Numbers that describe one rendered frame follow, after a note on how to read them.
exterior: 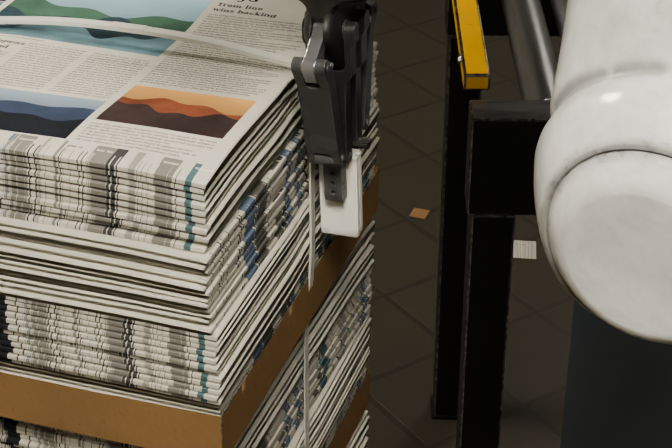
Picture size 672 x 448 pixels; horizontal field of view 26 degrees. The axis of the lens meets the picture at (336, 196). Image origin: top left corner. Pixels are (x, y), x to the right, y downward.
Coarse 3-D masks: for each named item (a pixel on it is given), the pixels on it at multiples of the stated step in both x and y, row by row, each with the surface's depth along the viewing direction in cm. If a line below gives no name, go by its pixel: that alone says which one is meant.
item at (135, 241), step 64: (0, 64) 106; (64, 64) 106; (128, 64) 106; (0, 128) 97; (64, 128) 97; (128, 128) 97; (192, 128) 97; (256, 128) 99; (0, 192) 97; (64, 192) 95; (128, 192) 93; (192, 192) 92; (256, 192) 101; (0, 256) 98; (64, 256) 97; (128, 256) 95; (192, 256) 94; (256, 256) 102; (0, 320) 101; (64, 320) 100; (128, 320) 98; (192, 320) 96; (256, 320) 103; (64, 384) 103; (128, 384) 100; (192, 384) 99
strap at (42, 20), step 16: (0, 16) 113; (16, 16) 112; (32, 16) 112; (128, 32) 109; (144, 32) 108; (160, 32) 108; (176, 32) 108; (224, 48) 107; (240, 48) 107; (288, 64) 106
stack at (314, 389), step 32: (352, 256) 130; (352, 288) 132; (320, 320) 124; (352, 320) 134; (320, 352) 126; (352, 352) 135; (288, 384) 118; (320, 384) 128; (352, 384) 137; (0, 416) 109; (256, 416) 111; (288, 416) 120; (320, 416) 128
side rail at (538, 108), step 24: (480, 120) 157; (504, 120) 157; (528, 120) 156; (480, 144) 158; (504, 144) 158; (528, 144) 158; (480, 168) 159; (504, 168) 159; (528, 168) 159; (480, 192) 161; (504, 192) 161; (528, 192) 161
